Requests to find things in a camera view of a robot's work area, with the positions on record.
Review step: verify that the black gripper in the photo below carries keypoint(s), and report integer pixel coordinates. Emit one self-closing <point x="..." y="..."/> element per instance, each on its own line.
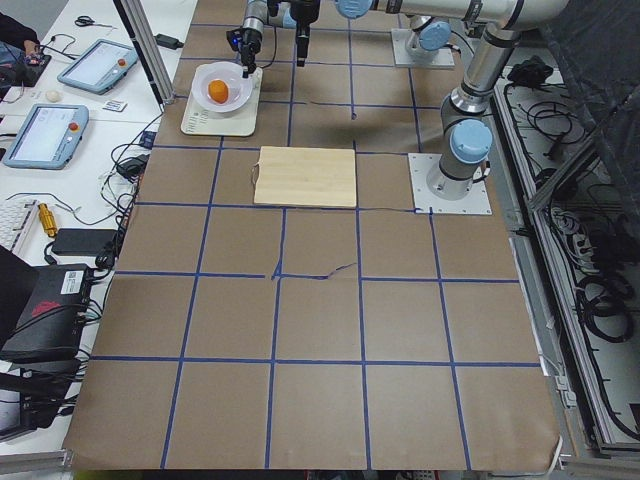
<point x="251" y="39"/>
<point x="303" y="25"/>

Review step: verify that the orange fruit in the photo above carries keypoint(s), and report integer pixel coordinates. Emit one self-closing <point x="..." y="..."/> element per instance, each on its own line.
<point x="218" y="91"/>

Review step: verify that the bamboo cutting board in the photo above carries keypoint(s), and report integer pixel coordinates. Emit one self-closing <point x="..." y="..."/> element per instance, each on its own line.
<point x="306" y="177"/>

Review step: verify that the far blue teach pendant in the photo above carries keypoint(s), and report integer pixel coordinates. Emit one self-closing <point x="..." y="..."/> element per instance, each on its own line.
<point x="100" y="67"/>

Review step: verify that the white round plate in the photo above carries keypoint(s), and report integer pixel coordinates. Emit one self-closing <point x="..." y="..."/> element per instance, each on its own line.
<point x="240" y="89"/>

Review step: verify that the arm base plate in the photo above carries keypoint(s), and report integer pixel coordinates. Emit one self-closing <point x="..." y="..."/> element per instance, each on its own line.
<point x="427" y="50"/>
<point x="434" y="193"/>

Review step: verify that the brown paper table cover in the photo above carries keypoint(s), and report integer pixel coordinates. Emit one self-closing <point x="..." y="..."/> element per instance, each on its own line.
<point x="238" y="335"/>

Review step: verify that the black electronics box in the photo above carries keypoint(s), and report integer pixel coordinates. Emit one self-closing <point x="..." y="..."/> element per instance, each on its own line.
<point x="49" y="327"/>

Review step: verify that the small white ball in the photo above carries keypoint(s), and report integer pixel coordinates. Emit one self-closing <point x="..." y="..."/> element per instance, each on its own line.
<point x="53" y="96"/>

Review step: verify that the cream bear tray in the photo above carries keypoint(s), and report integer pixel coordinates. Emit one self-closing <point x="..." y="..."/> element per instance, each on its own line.
<point x="242" y="122"/>

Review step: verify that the blue teach pendant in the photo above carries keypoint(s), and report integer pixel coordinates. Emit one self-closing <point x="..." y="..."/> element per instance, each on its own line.
<point x="48" y="137"/>
<point x="100" y="67"/>

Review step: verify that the black flat power brick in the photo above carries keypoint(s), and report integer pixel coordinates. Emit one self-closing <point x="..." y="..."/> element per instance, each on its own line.
<point x="82" y="242"/>

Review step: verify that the gold metal cylinder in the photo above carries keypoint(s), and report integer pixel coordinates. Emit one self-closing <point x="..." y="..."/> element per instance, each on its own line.
<point x="47" y="220"/>

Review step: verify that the small printed card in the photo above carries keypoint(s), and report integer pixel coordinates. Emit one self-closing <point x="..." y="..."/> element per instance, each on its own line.
<point x="115" y="106"/>

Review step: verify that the white keyboard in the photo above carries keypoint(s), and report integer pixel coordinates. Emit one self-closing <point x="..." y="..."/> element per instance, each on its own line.
<point x="17" y="218"/>

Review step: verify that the aluminium frame post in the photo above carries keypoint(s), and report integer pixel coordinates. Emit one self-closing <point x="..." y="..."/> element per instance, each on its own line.
<point x="135" y="22"/>

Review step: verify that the seated person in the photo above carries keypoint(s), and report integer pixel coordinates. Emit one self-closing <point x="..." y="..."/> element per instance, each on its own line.
<point x="19" y="54"/>

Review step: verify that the black scissors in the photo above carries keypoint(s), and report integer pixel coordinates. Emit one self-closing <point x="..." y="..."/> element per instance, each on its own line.
<point x="84" y="21"/>

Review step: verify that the black power adapter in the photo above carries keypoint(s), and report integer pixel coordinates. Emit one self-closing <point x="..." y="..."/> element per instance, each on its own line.
<point x="168" y="42"/>

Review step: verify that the near blue teach pendant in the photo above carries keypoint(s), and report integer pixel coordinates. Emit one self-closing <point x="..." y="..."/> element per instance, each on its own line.
<point x="48" y="137"/>

